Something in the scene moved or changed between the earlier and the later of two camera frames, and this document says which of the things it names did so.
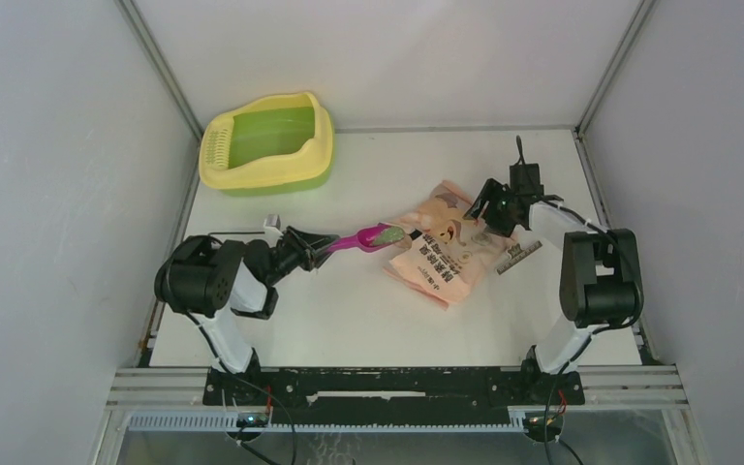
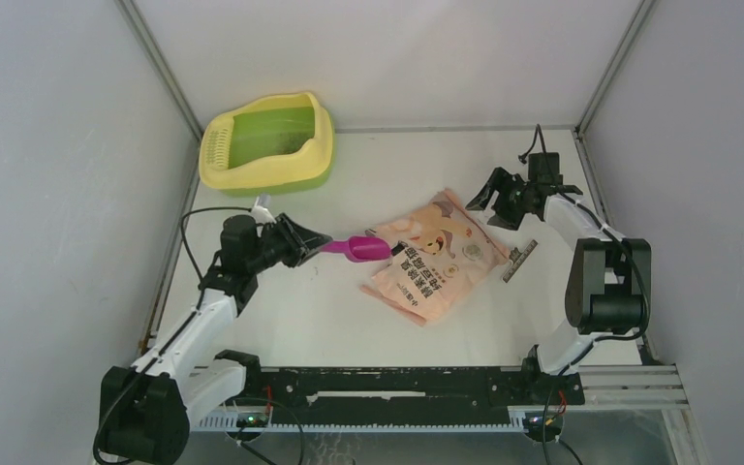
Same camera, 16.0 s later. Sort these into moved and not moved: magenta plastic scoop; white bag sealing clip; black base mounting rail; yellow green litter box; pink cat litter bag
Moved: white bag sealing clip; magenta plastic scoop; pink cat litter bag
Not moved: black base mounting rail; yellow green litter box
